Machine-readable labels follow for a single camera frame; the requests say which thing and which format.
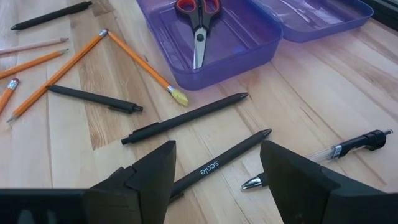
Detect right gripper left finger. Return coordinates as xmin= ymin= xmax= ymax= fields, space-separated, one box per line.
xmin=83 ymin=139 xmax=177 ymax=224

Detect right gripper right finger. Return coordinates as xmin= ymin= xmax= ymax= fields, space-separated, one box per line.
xmin=260 ymin=140 xmax=386 ymax=224

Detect clear barrel black-grip pen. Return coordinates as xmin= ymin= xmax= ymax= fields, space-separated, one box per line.
xmin=241 ymin=128 xmax=394 ymax=191

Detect black pen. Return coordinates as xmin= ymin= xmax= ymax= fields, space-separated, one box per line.
xmin=47 ymin=85 xmax=144 ymax=114
xmin=10 ymin=1 xmax=93 ymax=31
xmin=120 ymin=92 xmax=249 ymax=146
xmin=169 ymin=128 xmax=273 ymax=205

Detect orange pencil yellow eraser cap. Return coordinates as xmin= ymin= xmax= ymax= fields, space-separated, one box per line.
xmin=107 ymin=30 xmax=190 ymax=107

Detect orange pencil red eraser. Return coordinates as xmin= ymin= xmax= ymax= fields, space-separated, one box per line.
xmin=0 ymin=77 xmax=21 ymax=115
xmin=0 ymin=48 xmax=70 ymax=80

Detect red and black scissors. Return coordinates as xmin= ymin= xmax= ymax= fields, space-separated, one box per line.
xmin=174 ymin=0 xmax=223 ymax=70

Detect pale wood pencil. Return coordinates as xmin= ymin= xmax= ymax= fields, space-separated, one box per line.
xmin=0 ymin=37 xmax=70 ymax=56

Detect purple plastic supply box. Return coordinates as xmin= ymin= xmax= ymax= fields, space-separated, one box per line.
xmin=136 ymin=0 xmax=374 ymax=91

